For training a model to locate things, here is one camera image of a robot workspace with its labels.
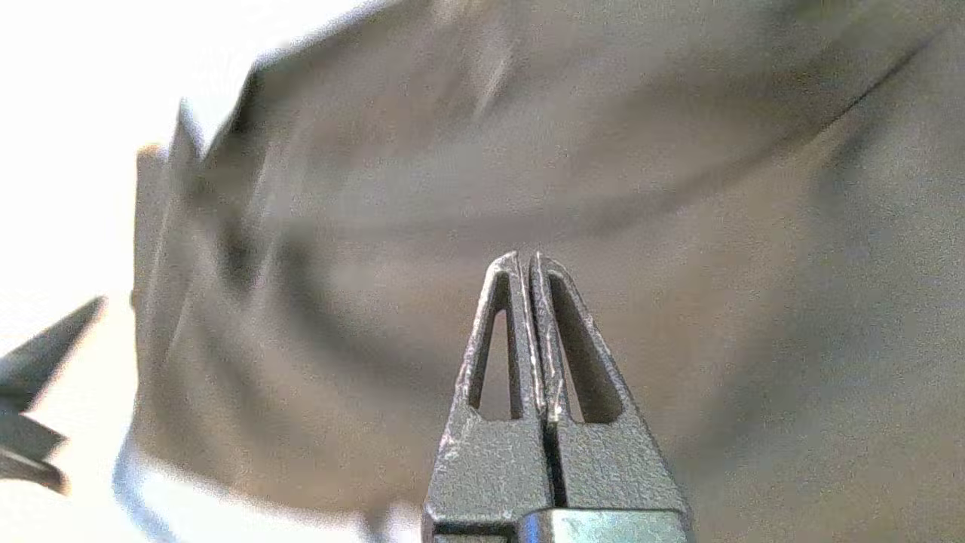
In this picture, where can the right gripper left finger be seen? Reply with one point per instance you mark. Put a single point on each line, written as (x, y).
(490, 460)

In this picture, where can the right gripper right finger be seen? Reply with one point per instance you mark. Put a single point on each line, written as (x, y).
(611, 460)

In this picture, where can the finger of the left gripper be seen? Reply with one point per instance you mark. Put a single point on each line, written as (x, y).
(45, 354)
(26, 452)

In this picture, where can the black hoodie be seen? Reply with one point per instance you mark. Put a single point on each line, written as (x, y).
(678, 188)

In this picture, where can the blue-sheeted bed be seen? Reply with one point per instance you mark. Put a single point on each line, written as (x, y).
(188, 513)

